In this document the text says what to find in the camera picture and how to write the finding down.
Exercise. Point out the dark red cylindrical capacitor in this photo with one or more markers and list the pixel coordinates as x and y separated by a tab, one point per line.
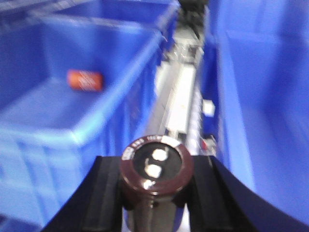
156	172

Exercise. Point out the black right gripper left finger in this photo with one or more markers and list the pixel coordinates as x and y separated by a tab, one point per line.
96	205

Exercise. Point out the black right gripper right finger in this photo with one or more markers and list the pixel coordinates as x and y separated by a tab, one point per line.
218	202

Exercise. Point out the blue bin centre lower shelf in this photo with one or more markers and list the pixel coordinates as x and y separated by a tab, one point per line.
50	133

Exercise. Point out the roller track rail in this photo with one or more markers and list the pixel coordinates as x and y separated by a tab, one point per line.
176	111

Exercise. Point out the blue bin far right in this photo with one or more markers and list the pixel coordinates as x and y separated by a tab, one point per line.
257	52

